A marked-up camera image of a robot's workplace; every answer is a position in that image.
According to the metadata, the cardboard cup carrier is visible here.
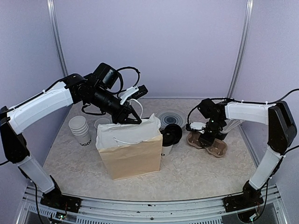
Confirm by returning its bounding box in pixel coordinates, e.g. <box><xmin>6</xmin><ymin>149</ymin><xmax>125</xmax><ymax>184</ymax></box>
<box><xmin>187</xmin><ymin>132</ymin><xmax>228</xmax><ymax>158</ymax></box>

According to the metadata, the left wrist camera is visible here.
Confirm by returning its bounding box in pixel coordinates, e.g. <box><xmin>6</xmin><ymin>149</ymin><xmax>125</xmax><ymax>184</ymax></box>
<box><xmin>119</xmin><ymin>85</ymin><xmax>148</xmax><ymax>105</ymax></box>

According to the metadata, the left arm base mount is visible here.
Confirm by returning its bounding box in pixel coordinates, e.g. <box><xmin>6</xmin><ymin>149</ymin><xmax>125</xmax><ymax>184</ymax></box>
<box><xmin>40</xmin><ymin>175</ymin><xmax>82</xmax><ymax>213</ymax></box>

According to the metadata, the left aluminium frame post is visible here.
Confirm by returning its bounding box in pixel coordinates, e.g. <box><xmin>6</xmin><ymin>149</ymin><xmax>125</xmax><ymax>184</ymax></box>
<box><xmin>47</xmin><ymin>0</ymin><xmax>68</xmax><ymax>77</ymax></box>

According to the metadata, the white paper coffee cup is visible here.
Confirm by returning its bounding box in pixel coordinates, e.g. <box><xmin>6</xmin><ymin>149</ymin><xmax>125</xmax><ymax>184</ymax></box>
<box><xmin>161</xmin><ymin>145</ymin><xmax>173</xmax><ymax>157</ymax></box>

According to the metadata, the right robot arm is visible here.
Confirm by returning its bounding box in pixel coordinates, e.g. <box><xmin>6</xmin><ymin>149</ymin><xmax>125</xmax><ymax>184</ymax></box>
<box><xmin>191</xmin><ymin>98</ymin><xmax>298</xmax><ymax>207</ymax></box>

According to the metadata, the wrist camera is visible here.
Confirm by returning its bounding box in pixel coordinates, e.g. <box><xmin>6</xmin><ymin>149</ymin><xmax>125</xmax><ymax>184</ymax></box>
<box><xmin>185</xmin><ymin>122</ymin><xmax>206</xmax><ymax>133</ymax></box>
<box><xmin>119</xmin><ymin>85</ymin><xmax>148</xmax><ymax>105</ymax></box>

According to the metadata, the black cup of straws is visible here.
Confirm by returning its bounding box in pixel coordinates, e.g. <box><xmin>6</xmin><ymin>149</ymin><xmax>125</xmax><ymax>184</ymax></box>
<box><xmin>217</xmin><ymin>119</ymin><xmax>243</xmax><ymax>140</ymax></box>

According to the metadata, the black lid stack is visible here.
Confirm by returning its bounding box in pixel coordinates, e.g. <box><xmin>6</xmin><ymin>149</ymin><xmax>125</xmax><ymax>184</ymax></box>
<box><xmin>165</xmin><ymin>124</ymin><xmax>183</xmax><ymax>145</ymax></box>

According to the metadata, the white paper cup stack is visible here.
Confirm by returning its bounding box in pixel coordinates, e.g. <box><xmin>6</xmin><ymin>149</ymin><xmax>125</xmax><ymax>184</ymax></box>
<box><xmin>68</xmin><ymin>116</ymin><xmax>92</xmax><ymax>147</ymax></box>

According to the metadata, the aluminium frame post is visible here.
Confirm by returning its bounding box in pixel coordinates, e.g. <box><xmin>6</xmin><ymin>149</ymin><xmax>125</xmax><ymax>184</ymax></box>
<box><xmin>47</xmin><ymin>0</ymin><xmax>68</xmax><ymax>77</ymax></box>
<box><xmin>227</xmin><ymin>0</ymin><xmax>254</xmax><ymax>98</ymax></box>

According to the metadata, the blue ceramic mug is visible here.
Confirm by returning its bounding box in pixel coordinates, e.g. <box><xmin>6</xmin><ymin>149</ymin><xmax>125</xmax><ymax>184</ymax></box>
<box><xmin>94</xmin><ymin>118</ymin><xmax>111</xmax><ymax>129</ymax></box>

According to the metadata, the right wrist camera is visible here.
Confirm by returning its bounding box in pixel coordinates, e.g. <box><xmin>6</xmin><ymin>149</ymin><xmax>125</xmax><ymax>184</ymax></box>
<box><xmin>185</xmin><ymin>122</ymin><xmax>206</xmax><ymax>133</ymax></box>

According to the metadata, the brown paper bag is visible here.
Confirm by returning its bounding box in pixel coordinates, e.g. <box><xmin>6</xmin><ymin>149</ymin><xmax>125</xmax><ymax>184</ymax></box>
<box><xmin>95</xmin><ymin>113</ymin><xmax>163</xmax><ymax>180</ymax></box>

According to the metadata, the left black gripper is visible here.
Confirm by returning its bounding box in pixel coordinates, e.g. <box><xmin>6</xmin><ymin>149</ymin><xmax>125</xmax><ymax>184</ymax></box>
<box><xmin>90</xmin><ymin>85</ymin><xmax>142</xmax><ymax>124</ymax></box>

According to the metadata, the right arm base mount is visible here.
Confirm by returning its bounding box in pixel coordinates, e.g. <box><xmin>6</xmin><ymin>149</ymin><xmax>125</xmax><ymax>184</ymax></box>
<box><xmin>223</xmin><ymin>181</ymin><xmax>264</xmax><ymax>212</ymax></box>

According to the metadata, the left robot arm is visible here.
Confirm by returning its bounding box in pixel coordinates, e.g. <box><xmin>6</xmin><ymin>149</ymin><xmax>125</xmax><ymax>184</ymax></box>
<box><xmin>0</xmin><ymin>63</ymin><xmax>148</xmax><ymax>208</ymax></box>

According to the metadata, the right aluminium frame post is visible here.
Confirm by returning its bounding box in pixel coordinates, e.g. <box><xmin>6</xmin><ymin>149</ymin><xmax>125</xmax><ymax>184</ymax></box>
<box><xmin>227</xmin><ymin>0</ymin><xmax>254</xmax><ymax>98</ymax></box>

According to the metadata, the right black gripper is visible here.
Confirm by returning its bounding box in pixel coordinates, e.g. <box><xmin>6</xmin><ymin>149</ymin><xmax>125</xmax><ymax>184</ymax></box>
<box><xmin>199</xmin><ymin>117</ymin><xmax>225</xmax><ymax>147</ymax></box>

